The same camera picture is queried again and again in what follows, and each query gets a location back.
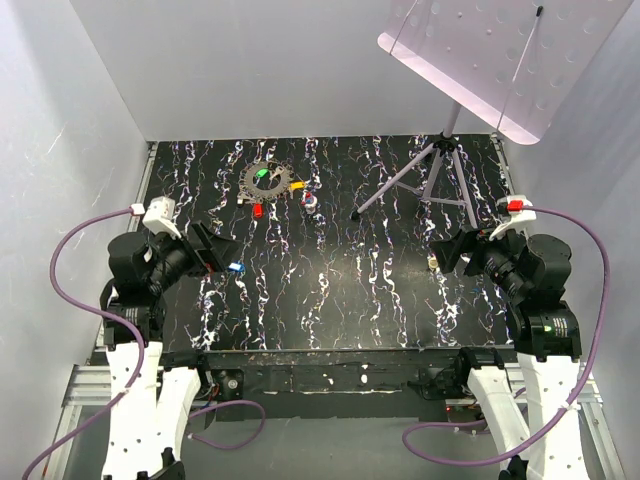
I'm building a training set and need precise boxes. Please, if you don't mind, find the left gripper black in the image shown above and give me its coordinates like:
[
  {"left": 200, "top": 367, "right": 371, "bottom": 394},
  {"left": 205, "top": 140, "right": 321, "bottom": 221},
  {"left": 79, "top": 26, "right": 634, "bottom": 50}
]
[{"left": 146, "top": 219, "right": 242, "bottom": 292}]

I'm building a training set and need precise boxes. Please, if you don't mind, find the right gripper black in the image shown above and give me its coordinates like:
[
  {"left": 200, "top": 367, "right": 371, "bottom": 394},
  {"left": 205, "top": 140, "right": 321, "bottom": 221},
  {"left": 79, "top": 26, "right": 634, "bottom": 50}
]
[{"left": 428, "top": 219, "right": 528, "bottom": 298}]

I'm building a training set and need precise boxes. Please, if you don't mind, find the blue key tag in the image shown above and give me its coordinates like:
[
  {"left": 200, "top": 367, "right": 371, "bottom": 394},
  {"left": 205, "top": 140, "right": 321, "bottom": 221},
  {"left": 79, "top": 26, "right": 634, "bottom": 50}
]
[{"left": 228, "top": 262, "right": 245, "bottom": 273}]

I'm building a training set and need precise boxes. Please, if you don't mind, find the metal key organizer disc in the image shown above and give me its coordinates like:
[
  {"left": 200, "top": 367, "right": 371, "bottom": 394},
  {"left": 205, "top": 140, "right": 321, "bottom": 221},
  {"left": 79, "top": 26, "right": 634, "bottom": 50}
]
[{"left": 237, "top": 161, "right": 293, "bottom": 205}]

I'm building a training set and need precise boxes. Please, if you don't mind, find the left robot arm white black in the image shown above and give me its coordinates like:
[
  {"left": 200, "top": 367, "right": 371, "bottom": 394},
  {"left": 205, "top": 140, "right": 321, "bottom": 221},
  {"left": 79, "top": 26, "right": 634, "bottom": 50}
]
[{"left": 101, "top": 222, "right": 239, "bottom": 479}]

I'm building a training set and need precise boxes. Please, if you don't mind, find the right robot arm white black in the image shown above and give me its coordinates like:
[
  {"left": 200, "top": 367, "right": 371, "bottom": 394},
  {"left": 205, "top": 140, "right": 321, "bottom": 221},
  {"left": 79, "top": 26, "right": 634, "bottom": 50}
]
[{"left": 430, "top": 226, "right": 589, "bottom": 479}]

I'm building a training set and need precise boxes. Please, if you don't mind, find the silver key in disc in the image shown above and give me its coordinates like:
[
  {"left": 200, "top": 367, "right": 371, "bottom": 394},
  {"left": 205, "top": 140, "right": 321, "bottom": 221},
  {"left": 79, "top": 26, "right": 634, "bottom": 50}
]
[{"left": 269, "top": 167, "right": 285, "bottom": 180}]

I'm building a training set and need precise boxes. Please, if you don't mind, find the purple music stand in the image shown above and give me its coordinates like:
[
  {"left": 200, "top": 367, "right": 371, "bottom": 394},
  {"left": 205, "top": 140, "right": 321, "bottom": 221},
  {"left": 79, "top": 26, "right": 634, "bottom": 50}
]
[{"left": 351, "top": 0, "right": 635, "bottom": 229}]

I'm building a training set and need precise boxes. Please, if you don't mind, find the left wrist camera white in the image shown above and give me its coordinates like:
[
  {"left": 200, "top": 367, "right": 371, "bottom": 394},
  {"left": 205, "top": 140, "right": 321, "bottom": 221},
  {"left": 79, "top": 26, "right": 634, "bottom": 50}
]
[{"left": 142, "top": 196, "right": 181, "bottom": 239}]

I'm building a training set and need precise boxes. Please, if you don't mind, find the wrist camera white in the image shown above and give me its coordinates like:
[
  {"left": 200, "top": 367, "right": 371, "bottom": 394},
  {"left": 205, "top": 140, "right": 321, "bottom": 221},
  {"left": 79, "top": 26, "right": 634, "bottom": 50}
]
[
  {"left": 142, "top": 196, "right": 181, "bottom": 239},
  {"left": 489, "top": 195, "right": 536, "bottom": 241}
]

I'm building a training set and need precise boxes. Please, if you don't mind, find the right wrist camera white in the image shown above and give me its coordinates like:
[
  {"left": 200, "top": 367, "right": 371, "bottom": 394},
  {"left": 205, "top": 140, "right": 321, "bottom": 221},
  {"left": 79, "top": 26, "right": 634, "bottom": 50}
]
[{"left": 489, "top": 195, "right": 536, "bottom": 241}]

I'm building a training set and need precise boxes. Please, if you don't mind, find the ice cream keychain toy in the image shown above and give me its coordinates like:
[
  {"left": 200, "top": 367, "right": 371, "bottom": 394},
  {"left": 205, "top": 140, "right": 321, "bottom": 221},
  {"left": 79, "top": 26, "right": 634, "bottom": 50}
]
[{"left": 303, "top": 192, "right": 318, "bottom": 214}]

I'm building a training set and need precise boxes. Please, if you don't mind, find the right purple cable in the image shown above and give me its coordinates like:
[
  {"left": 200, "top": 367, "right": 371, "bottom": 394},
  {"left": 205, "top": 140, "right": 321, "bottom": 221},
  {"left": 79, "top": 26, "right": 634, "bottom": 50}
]
[{"left": 402, "top": 206, "right": 612, "bottom": 464}]

